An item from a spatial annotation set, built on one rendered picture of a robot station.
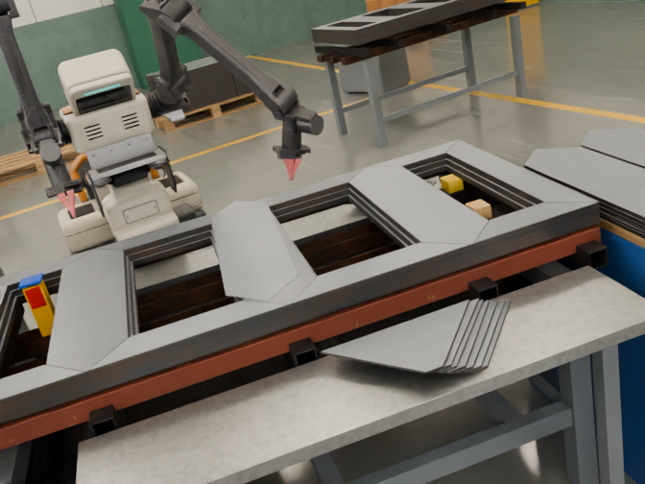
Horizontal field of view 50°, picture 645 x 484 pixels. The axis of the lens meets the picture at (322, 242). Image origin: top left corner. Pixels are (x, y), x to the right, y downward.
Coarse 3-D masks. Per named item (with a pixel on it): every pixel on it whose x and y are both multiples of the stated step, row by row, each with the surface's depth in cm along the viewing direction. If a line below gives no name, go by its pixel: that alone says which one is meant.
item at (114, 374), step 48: (336, 192) 216; (192, 240) 209; (288, 240) 185; (528, 240) 164; (48, 288) 201; (288, 288) 159; (384, 288) 157; (0, 336) 175; (192, 336) 148; (240, 336) 151; (48, 384) 143; (96, 384) 146
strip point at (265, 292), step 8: (280, 280) 164; (288, 280) 163; (248, 288) 163; (256, 288) 162; (264, 288) 162; (272, 288) 161; (280, 288) 160; (232, 296) 162; (240, 296) 161; (248, 296) 160; (256, 296) 159; (264, 296) 158; (272, 296) 157
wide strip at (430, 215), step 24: (384, 168) 222; (384, 192) 202; (408, 192) 198; (432, 192) 194; (408, 216) 182; (432, 216) 179; (456, 216) 176; (480, 216) 173; (432, 240) 166; (456, 240) 163
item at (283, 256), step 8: (264, 256) 178; (272, 256) 177; (280, 256) 176; (288, 256) 175; (240, 264) 177; (248, 264) 176; (256, 264) 175; (264, 264) 174; (272, 264) 173; (224, 272) 175; (232, 272) 174; (240, 272) 173; (248, 272) 172
